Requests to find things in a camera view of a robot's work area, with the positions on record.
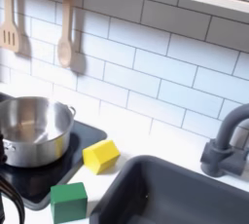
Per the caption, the steel pot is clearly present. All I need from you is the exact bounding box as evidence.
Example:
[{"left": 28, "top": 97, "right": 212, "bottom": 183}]
[{"left": 0, "top": 95, "right": 78, "bottom": 169}]

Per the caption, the wooden spoon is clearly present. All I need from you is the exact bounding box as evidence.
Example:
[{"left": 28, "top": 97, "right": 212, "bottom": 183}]
[{"left": 56, "top": 0, "right": 78, "bottom": 69}]

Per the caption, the green toy block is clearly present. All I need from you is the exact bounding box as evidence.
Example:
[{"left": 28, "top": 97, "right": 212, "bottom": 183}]
[{"left": 50, "top": 181, "right": 89, "bottom": 224}]

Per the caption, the wooden slotted spatula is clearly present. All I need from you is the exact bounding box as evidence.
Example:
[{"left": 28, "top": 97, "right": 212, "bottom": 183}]
[{"left": 0, "top": 0, "right": 21, "bottom": 54}]

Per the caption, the black stove top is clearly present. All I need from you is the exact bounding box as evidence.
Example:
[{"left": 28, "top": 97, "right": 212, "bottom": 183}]
[{"left": 0, "top": 93, "right": 108, "bottom": 211}]

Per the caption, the dark grey tap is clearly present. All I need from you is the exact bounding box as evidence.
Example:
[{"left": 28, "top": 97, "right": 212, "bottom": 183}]
[{"left": 199, "top": 103, "right": 249, "bottom": 178}]

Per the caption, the dark grey sink basin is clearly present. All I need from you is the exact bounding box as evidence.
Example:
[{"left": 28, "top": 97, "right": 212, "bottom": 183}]
[{"left": 89, "top": 155, "right": 249, "bottom": 224}]

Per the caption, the yellow toy block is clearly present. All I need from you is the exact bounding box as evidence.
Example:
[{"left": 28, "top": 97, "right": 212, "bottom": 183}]
[{"left": 82, "top": 138, "right": 122, "bottom": 175}]

